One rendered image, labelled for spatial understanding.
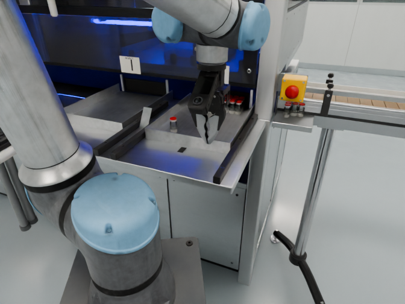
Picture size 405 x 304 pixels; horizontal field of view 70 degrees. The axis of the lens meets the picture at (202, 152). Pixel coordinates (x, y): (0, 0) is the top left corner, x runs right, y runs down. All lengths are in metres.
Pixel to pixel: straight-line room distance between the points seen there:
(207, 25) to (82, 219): 0.32
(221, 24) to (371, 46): 5.20
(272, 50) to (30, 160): 0.71
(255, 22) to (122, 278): 0.43
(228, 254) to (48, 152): 1.11
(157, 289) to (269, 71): 0.69
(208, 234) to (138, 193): 0.99
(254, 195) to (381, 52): 4.72
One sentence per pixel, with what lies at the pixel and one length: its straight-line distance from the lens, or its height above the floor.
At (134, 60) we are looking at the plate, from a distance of 1.13.
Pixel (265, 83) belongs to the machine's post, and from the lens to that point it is 0.96.
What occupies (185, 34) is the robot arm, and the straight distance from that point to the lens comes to 0.58.
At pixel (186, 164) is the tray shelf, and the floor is 0.88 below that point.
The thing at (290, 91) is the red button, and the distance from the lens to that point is 0.92.
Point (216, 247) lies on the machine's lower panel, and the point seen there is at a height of 0.20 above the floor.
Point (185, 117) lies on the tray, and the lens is 0.99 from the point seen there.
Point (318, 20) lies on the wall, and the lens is 5.53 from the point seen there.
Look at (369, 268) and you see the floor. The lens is 1.83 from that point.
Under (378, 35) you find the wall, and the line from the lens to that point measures 5.60.
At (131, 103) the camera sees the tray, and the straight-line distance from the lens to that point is 1.15.
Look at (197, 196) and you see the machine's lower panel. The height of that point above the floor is 0.48.
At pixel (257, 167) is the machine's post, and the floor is 0.69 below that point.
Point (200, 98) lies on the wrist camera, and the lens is 0.65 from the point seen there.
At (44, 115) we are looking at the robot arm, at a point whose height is 1.12.
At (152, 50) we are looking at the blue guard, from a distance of 1.08.
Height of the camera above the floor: 1.27
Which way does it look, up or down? 30 degrees down
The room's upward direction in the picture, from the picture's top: straight up
